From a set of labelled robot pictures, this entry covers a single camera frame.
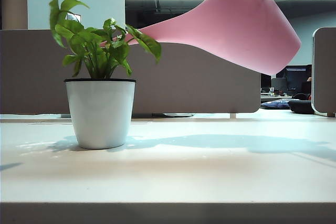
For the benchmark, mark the grey divider panel right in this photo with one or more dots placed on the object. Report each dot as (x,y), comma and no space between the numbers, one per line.
(325,72)

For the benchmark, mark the black round cushion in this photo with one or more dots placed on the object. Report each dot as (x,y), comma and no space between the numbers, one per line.
(300,107)

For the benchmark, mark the green leafy plant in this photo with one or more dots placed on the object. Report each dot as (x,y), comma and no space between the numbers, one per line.
(97,51)

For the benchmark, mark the grey divider panel left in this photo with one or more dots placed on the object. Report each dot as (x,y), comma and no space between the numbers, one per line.
(183,82)

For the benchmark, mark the grey divider panel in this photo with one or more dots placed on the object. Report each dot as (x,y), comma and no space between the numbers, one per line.
(183,82)
(325,72)

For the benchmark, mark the white flower pot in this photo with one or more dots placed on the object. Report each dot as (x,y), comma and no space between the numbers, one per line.
(99,113)

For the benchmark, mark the blue patterned cloth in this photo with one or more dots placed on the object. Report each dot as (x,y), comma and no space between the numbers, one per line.
(275,104)

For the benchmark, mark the small white wall sign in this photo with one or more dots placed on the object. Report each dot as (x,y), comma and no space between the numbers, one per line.
(74,17)

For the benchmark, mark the dark computer monitor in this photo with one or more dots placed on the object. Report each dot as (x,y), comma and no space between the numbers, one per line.
(295,79)

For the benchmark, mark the pink plastic watering can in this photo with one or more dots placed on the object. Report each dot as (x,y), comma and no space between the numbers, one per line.
(236,32)

